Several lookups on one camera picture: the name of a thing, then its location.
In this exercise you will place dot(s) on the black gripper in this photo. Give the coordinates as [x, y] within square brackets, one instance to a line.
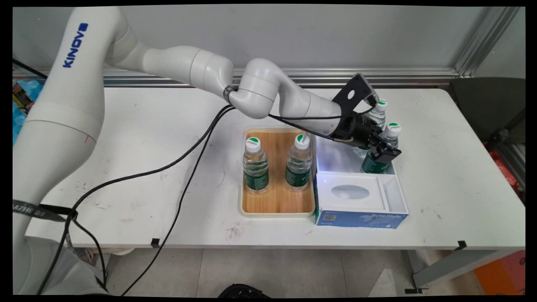
[356, 128]

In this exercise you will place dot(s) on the green label water bottle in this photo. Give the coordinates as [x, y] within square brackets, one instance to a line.
[256, 178]
[298, 176]
[381, 110]
[392, 130]

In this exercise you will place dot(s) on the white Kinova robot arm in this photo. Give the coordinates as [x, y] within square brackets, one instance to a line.
[75, 84]

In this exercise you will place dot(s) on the white box with blue side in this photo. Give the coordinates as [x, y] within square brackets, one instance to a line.
[356, 220]

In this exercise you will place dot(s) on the bamboo tray with white rim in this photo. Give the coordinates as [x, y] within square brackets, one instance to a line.
[277, 201]

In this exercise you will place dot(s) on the red bag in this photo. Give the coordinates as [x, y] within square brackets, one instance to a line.
[505, 170]

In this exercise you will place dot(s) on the black tape piece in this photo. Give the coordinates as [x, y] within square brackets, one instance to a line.
[155, 243]
[461, 245]

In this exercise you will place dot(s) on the grey table leg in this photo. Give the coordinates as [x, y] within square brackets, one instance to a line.
[453, 264]

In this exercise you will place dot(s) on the orange floor mat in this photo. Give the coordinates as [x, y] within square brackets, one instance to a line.
[503, 277]

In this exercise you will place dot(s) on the black round object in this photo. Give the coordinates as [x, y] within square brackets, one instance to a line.
[243, 291]

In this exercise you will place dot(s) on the colourful striped can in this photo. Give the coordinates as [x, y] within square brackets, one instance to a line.
[21, 98]

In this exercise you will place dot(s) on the blue wrapped water bottle pack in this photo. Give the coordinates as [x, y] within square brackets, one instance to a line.
[19, 121]

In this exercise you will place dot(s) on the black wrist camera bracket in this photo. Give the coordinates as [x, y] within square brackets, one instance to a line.
[356, 90]

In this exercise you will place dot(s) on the aluminium frame rail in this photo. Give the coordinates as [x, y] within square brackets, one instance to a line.
[398, 77]

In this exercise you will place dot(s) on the aluminium frame post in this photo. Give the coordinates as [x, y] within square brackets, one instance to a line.
[486, 40]

